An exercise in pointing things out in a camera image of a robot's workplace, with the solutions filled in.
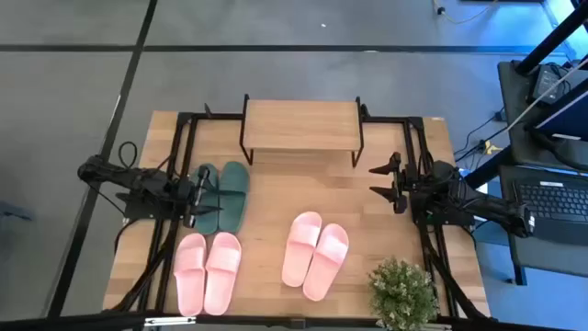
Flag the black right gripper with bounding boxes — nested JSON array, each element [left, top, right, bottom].
[[368, 152, 422, 215]]

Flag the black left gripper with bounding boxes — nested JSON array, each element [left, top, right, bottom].
[[176, 165, 225, 230]]

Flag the green rubber slide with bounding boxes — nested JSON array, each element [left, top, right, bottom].
[[218, 160, 252, 234], [190, 163, 221, 235]]

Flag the pink rubber slide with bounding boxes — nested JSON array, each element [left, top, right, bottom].
[[280, 211, 323, 289], [173, 233, 208, 317], [203, 231, 243, 316], [301, 223, 350, 302]]

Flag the wooden shelf with black legs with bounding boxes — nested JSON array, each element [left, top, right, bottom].
[[238, 94, 367, 169]]

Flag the small potted green plant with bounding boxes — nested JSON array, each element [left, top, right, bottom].
[[367, 257, 440, 331]]

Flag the dark side desk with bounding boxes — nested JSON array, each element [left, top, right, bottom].
[[499, 164, 588, 286], [497, 59, 588, 169]]

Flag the black laptop keyboard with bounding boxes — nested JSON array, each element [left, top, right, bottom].
[[513, 177, 588, 247]]

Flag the black power brick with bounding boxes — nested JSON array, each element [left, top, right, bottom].
[[530, 63, 573, 106]]

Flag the black support beam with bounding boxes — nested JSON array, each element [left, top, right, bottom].
[[514, 0, 588, 77]]

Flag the black cable bundle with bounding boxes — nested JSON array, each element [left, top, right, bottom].
[[112, 220, 172, 314]]

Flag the black floor cable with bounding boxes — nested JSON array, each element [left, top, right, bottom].
[[452, 108, 509, 165]]

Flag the silver metal bracket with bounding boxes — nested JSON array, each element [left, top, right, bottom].
[[143, 315, 198, 328]]

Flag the yellow floor cable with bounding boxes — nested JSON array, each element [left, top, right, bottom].
[[431, 0, 500, 25]]

